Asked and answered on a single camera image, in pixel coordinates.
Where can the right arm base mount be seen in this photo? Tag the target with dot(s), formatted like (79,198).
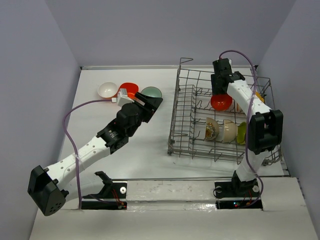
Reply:
(235,194)

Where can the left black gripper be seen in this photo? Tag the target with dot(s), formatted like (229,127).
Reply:
(150,106)

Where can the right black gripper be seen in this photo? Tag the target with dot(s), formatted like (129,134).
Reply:
(216,90)

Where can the orange round bowl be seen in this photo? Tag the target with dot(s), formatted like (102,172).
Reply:
(221,102)

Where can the orange square bowl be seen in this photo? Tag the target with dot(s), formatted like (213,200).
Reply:
(131,89)

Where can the beige painted ceramic bowl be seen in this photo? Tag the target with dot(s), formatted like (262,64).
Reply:
(212,129)

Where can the small white bowl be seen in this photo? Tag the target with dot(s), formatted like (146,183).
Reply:
(107,90)

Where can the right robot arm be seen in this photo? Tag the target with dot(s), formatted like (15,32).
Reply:
(264,128)

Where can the red white patterned bowl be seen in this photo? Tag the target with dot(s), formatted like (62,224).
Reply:
(237,108)

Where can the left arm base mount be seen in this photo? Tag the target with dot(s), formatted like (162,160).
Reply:
(112,196)

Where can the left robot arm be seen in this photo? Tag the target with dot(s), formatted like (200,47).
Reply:
(49,187)

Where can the pale green ceramic bowl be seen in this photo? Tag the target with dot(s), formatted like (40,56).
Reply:
(152,91)

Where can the grey wire dish rack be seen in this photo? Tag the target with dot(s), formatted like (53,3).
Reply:
(191,107)

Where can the lime green bowl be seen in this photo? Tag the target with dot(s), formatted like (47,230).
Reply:
(241,133)

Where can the yellow bowl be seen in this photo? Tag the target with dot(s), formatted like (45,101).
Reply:
(260,97)

